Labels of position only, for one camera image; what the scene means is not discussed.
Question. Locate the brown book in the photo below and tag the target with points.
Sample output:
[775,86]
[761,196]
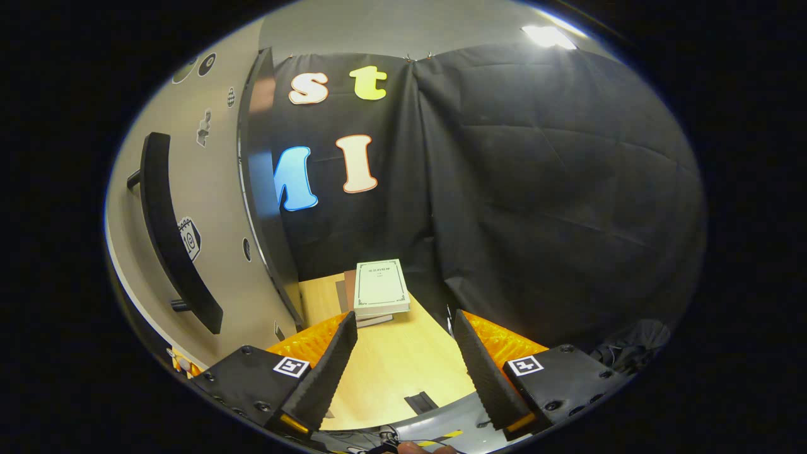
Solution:
[350,284]

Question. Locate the pale green book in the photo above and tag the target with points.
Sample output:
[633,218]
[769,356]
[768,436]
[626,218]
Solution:
[380,284]

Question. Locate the small ceiling light panel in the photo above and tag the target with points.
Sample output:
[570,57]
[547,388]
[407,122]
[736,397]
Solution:
[548,36]

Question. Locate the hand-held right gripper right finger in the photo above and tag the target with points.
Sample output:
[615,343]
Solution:
[485,384]

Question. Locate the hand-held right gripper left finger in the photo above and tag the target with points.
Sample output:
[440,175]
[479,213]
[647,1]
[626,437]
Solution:
[325,384]

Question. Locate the small black rectangular plate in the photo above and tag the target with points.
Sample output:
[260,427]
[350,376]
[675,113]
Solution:
[421,402]

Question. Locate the dark grey cabinet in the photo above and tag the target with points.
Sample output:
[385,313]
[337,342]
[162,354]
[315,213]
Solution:
[261,189]

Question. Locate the black backdrop cloth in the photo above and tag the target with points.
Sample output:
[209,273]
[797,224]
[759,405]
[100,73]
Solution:
[555,189]

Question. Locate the grey book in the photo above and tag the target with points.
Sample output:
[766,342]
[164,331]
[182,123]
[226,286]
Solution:
[375,322]

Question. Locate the dark crumpled cloth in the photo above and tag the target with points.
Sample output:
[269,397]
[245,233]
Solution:
[637,343]

